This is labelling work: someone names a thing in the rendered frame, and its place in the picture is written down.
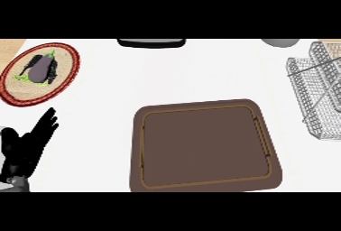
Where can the purple eggplant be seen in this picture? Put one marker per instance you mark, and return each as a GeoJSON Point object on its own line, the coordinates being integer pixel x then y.
{"type": "Point", "coordinates": [40, 69]}

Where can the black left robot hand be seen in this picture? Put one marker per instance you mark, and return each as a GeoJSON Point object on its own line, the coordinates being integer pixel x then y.
{"type": "Point", "coordinates": [27, 144]}

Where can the brown tray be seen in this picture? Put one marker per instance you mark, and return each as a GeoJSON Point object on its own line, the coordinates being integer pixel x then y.
{"type": "Point", "coordinates": [204, 144]}

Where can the black appliance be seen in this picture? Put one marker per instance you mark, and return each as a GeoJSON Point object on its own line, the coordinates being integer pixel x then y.
{"type": "Point", "coordinates": [151, 43]}

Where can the red-rimmed wicker plate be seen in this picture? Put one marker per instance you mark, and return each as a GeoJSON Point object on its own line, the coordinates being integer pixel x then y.
{"type": "Point", "coordinates": [40, 74]}

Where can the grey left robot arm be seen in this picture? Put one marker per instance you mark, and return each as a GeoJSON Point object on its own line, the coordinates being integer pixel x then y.
{"type": "Point", "coordinates": [14, 185]}

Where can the grey round object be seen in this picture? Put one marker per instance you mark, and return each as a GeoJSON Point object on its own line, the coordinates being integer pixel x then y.
{"type": "Point", "coordinates": [279, 42]}

